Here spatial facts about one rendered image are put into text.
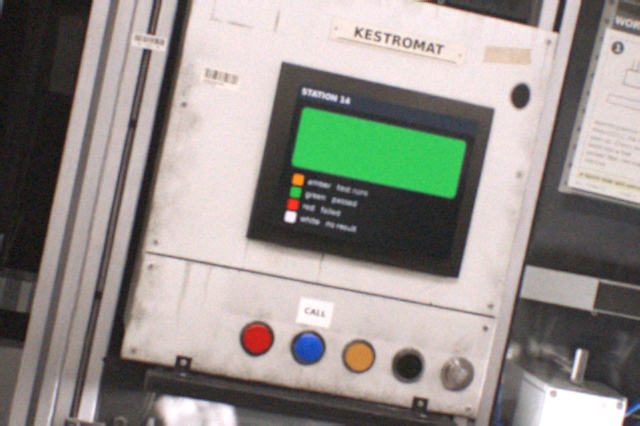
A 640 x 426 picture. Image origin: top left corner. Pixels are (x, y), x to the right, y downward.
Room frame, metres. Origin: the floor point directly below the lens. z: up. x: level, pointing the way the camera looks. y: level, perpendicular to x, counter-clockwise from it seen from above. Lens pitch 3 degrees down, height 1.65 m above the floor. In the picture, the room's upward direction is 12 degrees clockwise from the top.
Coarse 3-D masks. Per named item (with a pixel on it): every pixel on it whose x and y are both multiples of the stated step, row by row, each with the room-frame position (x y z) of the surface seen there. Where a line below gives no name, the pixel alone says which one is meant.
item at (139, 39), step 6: (138, 36) 1.44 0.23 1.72; (144, 36) 1.44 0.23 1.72; (150, 36) 1.44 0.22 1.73; (132, 42) 1.44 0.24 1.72; (138, 42) 1.44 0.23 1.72; (144, 42) 1.44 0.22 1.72; (150, 42) 1.44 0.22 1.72; (156, 42) 1.44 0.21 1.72; (162, 42) 1.44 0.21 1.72; (150, 48) 1.44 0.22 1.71; (156, 48) 1.44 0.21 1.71; (162, 48) 1.44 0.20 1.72
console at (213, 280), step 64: (192, 0) 1.61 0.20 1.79; (256, 0) 1.45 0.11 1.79; (320, 0) 1.46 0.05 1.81; (384, 0) 1.48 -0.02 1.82; (192, 64) 1.44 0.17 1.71; (256, 64) 1.45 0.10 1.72; (320, 64) 1.47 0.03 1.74; (384, 64) 1.48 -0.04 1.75; (448, 64) 1.49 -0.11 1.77; (512, 64) 1.51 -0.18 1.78; (192, 128) 1.44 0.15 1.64; (256, 128) 1.46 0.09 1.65; (512, 128) 1.51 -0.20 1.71; (192, 192) 1.45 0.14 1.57; (256, 192) 1.45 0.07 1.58; (512, 192) 1.51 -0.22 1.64; (192, 256) 1.45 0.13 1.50; (256, 256) 1.46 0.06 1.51; (320, 256) 1.48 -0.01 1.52; (384, 256) 1.48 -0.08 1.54; (128, 320) 1.44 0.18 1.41; (192, 320) 1.45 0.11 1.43; (256, 320) 1.46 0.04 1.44; (320, 320) 1.48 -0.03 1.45; (384, 320) 1.49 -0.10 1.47; (448, 320) 1.51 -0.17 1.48; (320, 384) 1.48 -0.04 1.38; (384, 384) 1.50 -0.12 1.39; (448, 384) 1.51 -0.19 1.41
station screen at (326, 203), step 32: (320, 96) 1.45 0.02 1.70; (352, 96) 1.45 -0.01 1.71; (416, 128) 1.47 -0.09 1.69; (448, 128) 1.47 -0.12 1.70; (288, 160) 1.44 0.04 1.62; (288, 192) 1.44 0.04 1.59; (320, 192) 1.45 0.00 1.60; (352, 192) 1.46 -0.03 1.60; (384, 192) 1.46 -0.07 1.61; (416, 192) 1.47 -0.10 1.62; (288, 224) 1.44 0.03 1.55; (320, 224) 1.45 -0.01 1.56; (352, 224) 1.46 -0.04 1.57; (384, 224) 1.46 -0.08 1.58; (416, 224) 1.47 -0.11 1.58; (448, 224) 1.48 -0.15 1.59; (448, 256) 1.48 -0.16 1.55
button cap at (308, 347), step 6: (306, 336) 1.47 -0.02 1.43; (312, 336) 1.47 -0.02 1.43; (300, 342) 1.47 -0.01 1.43; (306, 342) 1.47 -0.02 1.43; (312, 342) 1.47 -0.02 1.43; (318, 342) 1.47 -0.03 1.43; (300, 348) 1.47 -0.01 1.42; (306, 348) 1.47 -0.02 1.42; (312, 348) 1.47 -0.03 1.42; (318, 348) 1.47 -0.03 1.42; (300, 354) 1.47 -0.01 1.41; (306, 354) 1.47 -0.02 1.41; (312, 354) 1.47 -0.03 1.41; (318, 354) 1.47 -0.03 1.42; (306, 360) 1.47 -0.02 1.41
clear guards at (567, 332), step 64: (576, 64) 1.53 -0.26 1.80; (576, 128) 1.54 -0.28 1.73; (576, 192) 1.54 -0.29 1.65; (576, 256) 1.54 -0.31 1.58; (512, 320) 1.53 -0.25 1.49; (576, 320) 1.55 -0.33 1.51; (128, 384) 1.45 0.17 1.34; (256, 384) 1.48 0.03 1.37; (512, 384) 1.53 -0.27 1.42; (576, 384) 1.55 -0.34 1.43
